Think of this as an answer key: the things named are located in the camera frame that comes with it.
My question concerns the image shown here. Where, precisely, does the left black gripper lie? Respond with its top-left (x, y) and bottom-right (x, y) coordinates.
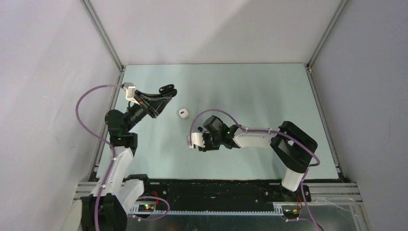
top-left (125, 90), bottom-right (171, 132)

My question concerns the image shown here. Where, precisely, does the black earbud charging case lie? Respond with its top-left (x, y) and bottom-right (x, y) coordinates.
top-left (159, 84), bottom-right (177, 97)

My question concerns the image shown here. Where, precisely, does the white earbud charging case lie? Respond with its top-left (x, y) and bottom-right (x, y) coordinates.
top-left (178, 108), bottom-right (189, 119)

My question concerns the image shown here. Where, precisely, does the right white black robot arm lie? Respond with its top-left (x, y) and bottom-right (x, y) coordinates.
top-left (187, 115), bottom-right (320, 201)

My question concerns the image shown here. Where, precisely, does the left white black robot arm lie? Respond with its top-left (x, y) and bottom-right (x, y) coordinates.
top-left (80, 83), bottom-right (177, 231)

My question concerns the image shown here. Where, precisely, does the left controller board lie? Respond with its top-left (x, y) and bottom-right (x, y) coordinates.
top-left (138, 204), bottom-right (155, 213)

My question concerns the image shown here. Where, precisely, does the controller board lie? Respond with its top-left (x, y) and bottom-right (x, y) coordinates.
top-left (283, 208), bottom-right (302, 220)
top-left (138, 204), bottom-right (155, 213)

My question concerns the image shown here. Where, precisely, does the right controller board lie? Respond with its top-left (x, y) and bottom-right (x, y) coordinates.
top-left (283, 208), bottom-right (302, 220)

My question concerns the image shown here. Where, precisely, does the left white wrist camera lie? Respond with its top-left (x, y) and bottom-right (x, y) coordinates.
top-left (122, 82), bottom-right (138, 104)

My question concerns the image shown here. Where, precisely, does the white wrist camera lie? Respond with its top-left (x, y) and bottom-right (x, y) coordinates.
top-left (187, 132), bottom-right (205, 149)
top-left (122, 82), bottom-right (138, 104)

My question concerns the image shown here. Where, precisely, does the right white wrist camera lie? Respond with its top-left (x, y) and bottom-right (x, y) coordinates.
top-left (187, 132), bottom-right (205, 149)

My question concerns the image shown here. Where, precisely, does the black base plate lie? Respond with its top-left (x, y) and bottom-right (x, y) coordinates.
top-left (143, 179), bottom-right (311, 211)

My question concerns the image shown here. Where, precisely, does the left aluminium corner post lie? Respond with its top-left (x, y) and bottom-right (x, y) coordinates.
top-left (80, 0), bottom-right (124, 71)

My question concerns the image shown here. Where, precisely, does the aluminium corner post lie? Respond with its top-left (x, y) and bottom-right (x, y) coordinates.
top-left (80, 0), bottom-right (124, 71)
top-left (306, 0), bottom-right (349, 73)

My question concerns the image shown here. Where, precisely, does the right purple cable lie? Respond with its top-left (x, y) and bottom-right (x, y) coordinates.
top-left (189, 109), bottom-right (323, 231)

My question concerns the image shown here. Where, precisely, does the grey slotted cable duct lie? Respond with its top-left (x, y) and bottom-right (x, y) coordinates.
top-left (128, 204), bottom-right (283, 216)

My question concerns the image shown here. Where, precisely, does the right aluminium corner post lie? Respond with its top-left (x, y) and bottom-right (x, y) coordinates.
top-left (306, 0), bottom-right (349, 73)

